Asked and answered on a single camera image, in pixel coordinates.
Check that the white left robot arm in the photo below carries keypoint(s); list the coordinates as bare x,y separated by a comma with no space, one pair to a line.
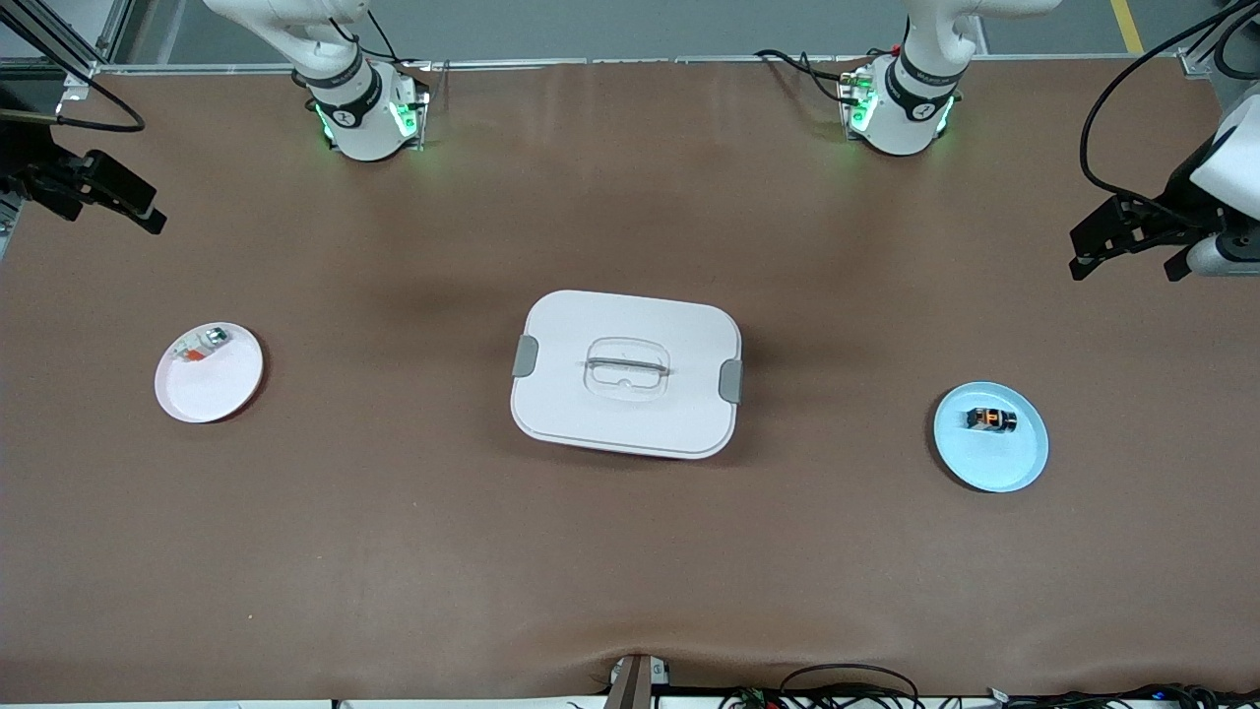
915,98

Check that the pink round plate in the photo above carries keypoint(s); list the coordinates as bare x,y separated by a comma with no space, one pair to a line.
212,389

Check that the brown camera mount post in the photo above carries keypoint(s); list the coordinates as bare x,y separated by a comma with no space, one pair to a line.
635,684

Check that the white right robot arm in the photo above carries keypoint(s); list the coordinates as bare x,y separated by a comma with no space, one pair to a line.
359,118

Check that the light blue round plate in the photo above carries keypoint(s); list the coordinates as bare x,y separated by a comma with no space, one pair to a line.
994,458

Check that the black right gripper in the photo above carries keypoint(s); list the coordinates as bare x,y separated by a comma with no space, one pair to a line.
28,163

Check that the orange and black switch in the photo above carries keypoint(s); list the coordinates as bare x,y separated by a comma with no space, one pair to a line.
989,419

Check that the brown table mat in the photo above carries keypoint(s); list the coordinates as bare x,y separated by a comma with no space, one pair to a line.
630,551

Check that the white lidded storage box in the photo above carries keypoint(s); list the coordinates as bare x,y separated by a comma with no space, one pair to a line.
630,414

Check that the aluminium frame post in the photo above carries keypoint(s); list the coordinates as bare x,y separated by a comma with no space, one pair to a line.
74,79
1196,61

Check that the aluminium table edge rail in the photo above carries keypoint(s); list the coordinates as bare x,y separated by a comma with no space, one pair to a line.
512,64

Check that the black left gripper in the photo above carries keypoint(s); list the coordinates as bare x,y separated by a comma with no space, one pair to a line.
1170,209

